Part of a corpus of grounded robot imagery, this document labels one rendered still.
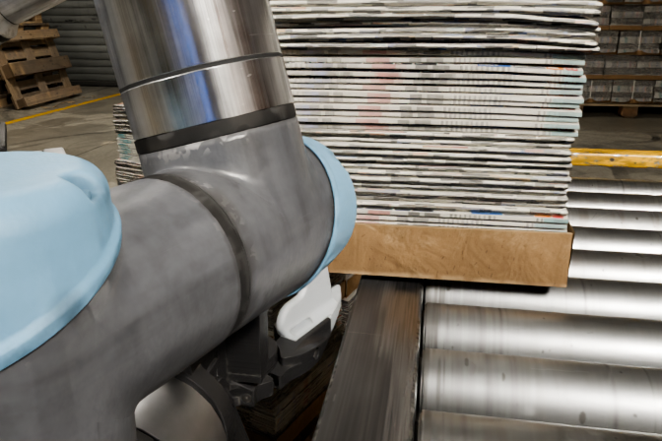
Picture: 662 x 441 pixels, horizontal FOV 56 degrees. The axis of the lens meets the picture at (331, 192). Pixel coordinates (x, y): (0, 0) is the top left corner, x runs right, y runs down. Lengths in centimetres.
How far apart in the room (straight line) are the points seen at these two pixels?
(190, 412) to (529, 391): 20
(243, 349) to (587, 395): 20
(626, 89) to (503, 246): 624
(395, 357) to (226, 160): 19
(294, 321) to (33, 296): 28
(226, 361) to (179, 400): 8
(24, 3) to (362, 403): 92
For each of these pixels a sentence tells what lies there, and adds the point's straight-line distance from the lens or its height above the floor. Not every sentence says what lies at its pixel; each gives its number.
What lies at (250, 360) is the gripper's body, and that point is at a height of 81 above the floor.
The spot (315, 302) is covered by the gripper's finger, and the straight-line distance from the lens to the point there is 45.
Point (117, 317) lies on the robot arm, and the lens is 20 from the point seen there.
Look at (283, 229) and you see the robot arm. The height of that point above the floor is 92.
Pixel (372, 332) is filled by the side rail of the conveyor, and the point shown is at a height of 80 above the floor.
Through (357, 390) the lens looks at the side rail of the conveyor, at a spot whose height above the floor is 80.
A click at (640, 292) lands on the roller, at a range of 53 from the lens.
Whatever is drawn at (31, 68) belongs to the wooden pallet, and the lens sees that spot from 761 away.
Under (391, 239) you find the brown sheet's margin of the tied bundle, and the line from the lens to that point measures 47.
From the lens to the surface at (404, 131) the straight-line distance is 46.
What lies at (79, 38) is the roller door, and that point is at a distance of 939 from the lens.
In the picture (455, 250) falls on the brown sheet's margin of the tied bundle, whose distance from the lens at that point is 47.
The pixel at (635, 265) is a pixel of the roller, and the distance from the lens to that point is 59.
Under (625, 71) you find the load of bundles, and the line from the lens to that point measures 666.
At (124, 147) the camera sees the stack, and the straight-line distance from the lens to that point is 130.
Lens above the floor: 100
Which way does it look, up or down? 16 degrees down
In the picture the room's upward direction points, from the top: straight up
